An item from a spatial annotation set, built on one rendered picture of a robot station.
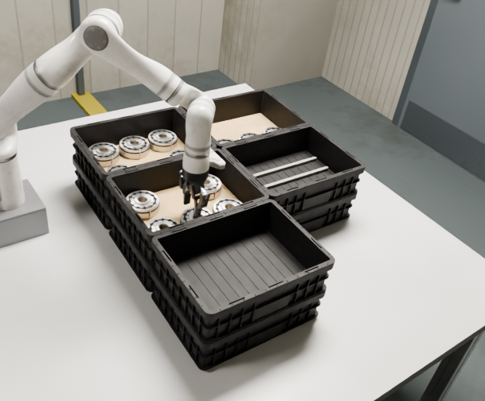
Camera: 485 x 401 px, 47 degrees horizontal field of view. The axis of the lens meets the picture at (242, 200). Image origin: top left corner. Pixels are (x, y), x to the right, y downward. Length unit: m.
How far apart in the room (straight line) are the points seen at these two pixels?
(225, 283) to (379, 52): 3.06
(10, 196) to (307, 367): 0.98
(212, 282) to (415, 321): 0.62
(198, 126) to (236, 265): 0.40
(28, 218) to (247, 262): 0.68
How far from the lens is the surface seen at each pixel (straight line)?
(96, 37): 1.39
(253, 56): 4.18
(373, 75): 4.37
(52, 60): 1.49
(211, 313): 1.29
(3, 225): 1.77
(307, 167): 1.99
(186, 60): 4.40
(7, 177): 1.72
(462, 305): 1.86
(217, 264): 1.54
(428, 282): 1.88
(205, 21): 4.37
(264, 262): 1.57
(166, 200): 1.75
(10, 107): 1.56
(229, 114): 2.19
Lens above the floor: 1.91
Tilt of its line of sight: 37 degrees down
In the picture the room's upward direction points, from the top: 8 degrees clockwise
